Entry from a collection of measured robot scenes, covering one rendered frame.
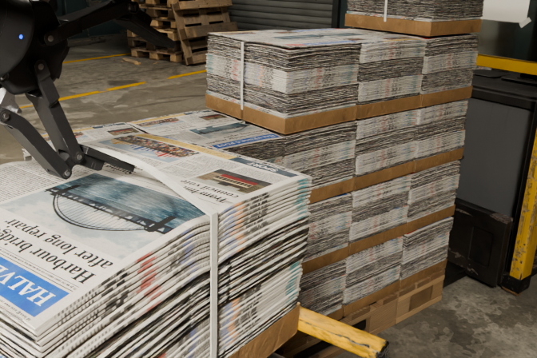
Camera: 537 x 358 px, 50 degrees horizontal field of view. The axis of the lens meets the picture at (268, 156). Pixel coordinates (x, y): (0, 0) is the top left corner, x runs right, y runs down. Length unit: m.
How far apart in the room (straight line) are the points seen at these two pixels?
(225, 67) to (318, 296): 0.77
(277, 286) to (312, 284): 1.12
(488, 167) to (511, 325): 0.68
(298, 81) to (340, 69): 0.16
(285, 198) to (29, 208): 0.27
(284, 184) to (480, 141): 2.07
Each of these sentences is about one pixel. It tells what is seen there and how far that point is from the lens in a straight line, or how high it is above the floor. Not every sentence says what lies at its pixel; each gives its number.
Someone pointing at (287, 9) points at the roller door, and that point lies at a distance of 9.14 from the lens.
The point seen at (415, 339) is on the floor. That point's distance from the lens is 2.23.
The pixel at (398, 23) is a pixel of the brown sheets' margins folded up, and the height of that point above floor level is 1.10.
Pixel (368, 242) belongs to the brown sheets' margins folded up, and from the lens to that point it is 1.95.
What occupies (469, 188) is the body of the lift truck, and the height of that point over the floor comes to 0.34.
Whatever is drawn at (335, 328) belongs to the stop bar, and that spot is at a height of 0.82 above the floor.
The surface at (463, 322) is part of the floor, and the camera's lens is 2.38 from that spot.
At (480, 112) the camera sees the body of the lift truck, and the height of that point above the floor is 0.69.
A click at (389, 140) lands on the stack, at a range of 1.88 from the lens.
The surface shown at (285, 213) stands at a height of 0.99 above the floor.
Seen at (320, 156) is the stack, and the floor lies 0.75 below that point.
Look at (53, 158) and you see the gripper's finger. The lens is 0.56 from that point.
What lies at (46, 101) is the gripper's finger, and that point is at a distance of 0.54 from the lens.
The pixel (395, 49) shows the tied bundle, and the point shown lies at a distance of 1.79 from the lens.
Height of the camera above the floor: 1.26
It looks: 18 degrees down
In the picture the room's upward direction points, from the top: 2 degrees clockwise
